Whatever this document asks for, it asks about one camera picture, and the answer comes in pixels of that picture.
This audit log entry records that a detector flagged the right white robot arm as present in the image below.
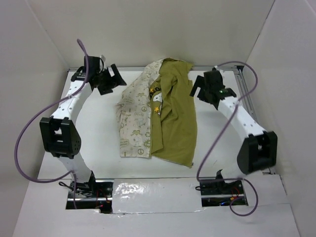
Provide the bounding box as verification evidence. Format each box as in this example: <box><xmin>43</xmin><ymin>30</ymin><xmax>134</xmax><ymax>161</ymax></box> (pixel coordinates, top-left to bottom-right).
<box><xmin>190</xmin><ymin>68</ymin><xmax>277</xmax><ymax>194</ymax></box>

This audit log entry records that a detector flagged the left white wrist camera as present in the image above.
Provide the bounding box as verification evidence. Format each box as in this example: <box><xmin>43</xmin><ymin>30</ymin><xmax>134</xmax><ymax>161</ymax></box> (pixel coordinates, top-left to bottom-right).
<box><xmin>99</xmin><ymin>55</ymin><xmax>106</xmax><ymax>67</ymax></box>

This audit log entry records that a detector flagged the white foil tape panel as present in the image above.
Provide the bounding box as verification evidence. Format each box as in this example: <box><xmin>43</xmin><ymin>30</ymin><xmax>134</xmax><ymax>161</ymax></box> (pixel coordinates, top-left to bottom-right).
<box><xmin>112</xmin><ymin>178</ymin><xmax>204</xmax><ymax>214</ymax></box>

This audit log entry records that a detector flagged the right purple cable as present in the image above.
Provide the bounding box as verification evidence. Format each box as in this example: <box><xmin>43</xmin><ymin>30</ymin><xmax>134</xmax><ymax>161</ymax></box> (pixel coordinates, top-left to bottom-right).
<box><xmin>197</xmin><ymin>60</ymin><xmax>260</xmax><ymax>217</ymax></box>

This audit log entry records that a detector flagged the aluminium frame rail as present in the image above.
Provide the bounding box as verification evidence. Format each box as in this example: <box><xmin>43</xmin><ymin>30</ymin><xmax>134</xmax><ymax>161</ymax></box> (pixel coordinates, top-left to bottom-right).
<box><xmin>67</xmin><ymin>65</ymin><xmax>277</xmax><ymax>175</ymax></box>

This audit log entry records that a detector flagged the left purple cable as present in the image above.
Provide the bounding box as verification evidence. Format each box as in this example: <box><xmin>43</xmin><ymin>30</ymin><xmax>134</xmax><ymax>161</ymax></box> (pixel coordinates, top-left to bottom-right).
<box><xmin>14</xmin><ymin>39</ymin><xmax>91</xmax><ymax>208</ymax></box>

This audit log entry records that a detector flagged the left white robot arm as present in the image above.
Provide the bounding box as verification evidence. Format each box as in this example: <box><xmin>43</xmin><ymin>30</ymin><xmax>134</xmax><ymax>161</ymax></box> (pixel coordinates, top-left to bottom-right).
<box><xmin>39</xmin><ymin>56</ymin><xmax>126</xmax><ymax>197</ymax></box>

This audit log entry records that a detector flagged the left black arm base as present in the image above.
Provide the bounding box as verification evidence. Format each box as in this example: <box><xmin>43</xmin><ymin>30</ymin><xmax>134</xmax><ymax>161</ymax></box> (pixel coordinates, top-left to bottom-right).
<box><xmin>58</xmin><ymin>179</ymin><xmax>114</xmax><ymax>214</ymax></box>

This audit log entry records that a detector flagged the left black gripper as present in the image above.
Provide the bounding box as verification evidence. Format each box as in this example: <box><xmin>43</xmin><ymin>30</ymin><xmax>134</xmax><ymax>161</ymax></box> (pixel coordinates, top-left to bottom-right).
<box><xmin>95</xmin><ymin>65</ymin><xmax>125</xmax><ymax>96</ymax></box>

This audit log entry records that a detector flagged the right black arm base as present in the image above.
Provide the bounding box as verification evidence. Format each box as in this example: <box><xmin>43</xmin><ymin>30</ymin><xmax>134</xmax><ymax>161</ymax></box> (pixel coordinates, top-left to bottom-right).
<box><xmin>195</xmin><ymin>180</ymin><xmax>247</xmax><ymax>207</ymax></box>

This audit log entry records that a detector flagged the purple cable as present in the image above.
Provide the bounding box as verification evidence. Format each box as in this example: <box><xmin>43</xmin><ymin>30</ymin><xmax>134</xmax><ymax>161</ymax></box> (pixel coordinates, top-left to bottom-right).
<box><xmin>14</xmin><ymin>39</ymin><xmax>91</xmax><ymax>208</ymax></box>
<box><xmin>197</xmin><ymin>60</ymin><xmax>260</xmax><ymax>217</ymax></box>

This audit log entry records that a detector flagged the cream printed hooded jacket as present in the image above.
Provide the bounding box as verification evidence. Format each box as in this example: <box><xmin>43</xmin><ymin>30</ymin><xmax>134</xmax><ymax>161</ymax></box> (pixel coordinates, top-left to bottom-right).
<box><xmin>116</xmin><ymin>58</ymin><xmax>198</xmax><ymax>168</ymax></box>

